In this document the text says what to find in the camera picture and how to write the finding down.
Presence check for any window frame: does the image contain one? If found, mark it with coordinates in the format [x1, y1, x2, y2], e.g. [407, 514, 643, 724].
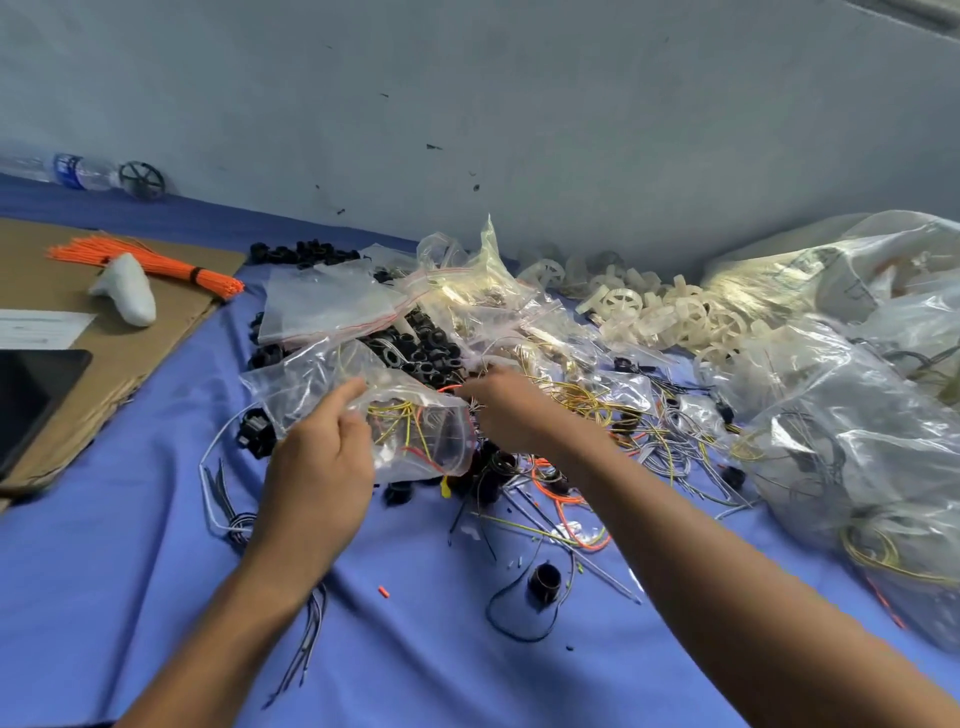
[847, 0, 960, 41]

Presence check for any person's right forearm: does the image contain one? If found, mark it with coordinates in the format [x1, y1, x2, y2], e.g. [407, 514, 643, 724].
[567, 439, 960, 728]

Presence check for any black smartphone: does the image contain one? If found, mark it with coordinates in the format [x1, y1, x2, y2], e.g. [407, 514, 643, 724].
[0, 348, 95, 482]

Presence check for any person's left hand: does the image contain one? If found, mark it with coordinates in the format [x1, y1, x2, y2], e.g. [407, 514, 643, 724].
[244, 375, 378, 584]

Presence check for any person's left forearm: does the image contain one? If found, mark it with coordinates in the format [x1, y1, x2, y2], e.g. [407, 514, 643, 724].
[117, 552, 344, 728]

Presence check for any orange wire loop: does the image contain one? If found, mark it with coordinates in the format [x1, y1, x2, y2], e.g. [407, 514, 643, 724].
[529, 457, 612, 555]

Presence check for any orange tie bundle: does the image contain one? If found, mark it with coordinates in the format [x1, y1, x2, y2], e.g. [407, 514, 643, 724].
[45, 232, 246, 303]

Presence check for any black round wheel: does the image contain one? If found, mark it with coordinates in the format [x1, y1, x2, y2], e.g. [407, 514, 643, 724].
[117, 159, 168, 203]

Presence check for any pile of large plastic bags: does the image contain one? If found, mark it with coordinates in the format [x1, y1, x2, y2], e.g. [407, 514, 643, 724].
[702, 210, 960, 653]

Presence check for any grey wire bundle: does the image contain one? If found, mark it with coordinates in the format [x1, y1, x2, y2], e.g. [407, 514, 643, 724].
[198, 417, 330, 710]

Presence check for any pile of grey white wires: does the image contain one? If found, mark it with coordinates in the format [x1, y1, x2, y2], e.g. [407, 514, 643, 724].
[627, 387, 755, 522]

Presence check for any clear zip plastic bag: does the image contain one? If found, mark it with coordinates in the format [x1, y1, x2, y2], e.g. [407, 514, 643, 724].
[238, 336, 483, 486]

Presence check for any clear plastic water bottle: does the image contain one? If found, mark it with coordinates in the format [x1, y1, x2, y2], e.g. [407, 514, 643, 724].
[0, 150, 125, 194]

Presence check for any heap of plastic bags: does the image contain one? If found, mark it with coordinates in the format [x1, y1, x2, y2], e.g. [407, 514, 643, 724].
[394, 213, 605, 380]

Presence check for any pile of black plastic rings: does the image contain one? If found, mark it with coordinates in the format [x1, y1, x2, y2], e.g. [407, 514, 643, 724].
[237, 237, 522, 507]

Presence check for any brown cardboard sheet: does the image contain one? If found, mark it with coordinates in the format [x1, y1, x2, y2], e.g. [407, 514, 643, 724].
[0, 217, 249, 500]

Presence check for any white handheld device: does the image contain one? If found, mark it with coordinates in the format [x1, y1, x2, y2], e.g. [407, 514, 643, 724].
[88, 250, 159, 330]

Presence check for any pile of white plastic wheels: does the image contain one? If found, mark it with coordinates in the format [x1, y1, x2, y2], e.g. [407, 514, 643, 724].
[517, 252, 785, 369]

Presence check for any person's right hand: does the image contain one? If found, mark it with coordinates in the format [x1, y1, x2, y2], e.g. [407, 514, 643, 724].
[456, 366, 605, 470]

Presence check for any stack of plastic bags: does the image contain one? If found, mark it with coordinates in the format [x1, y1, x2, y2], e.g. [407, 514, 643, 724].
[258, 262, 425, 348]

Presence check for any white paper sheet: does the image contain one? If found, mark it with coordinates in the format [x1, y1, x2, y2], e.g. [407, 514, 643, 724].
[0, 307, 98, 351]

